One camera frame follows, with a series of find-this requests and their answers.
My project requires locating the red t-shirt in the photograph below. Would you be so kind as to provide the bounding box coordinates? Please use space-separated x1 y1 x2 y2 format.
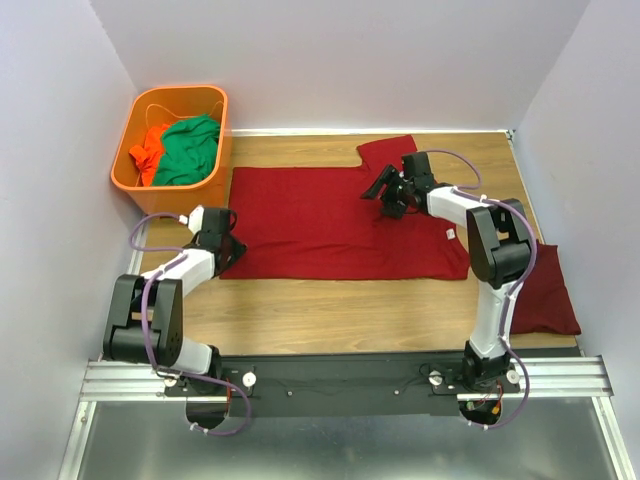
221 135 470 280

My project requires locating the orange t-shirt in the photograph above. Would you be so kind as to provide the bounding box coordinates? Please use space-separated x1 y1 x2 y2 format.
129 124 170 187

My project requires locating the green t-shirt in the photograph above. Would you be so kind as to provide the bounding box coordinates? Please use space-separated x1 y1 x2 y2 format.
151 115 221 187

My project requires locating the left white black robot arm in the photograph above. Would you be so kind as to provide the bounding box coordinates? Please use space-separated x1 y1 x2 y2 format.
102 205 248 395

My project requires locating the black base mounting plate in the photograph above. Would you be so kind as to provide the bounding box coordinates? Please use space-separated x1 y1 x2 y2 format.
174 348 506 430

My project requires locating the aluminium frame rail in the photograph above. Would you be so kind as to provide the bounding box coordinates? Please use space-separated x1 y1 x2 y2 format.
56 214 171 480

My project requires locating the orange plastic bin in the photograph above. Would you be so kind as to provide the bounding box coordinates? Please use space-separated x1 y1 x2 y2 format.
110 85 232 214

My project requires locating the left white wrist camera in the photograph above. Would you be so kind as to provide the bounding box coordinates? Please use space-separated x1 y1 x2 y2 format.
178 205 205 234

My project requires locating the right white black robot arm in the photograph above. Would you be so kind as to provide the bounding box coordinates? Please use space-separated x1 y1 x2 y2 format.
361 151 537 394

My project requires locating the folded dark maroon t-shirt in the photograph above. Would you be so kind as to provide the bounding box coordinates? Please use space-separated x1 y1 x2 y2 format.
511 242 582 336

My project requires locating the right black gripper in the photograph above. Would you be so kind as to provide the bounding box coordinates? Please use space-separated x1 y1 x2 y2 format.
359 164 412 221

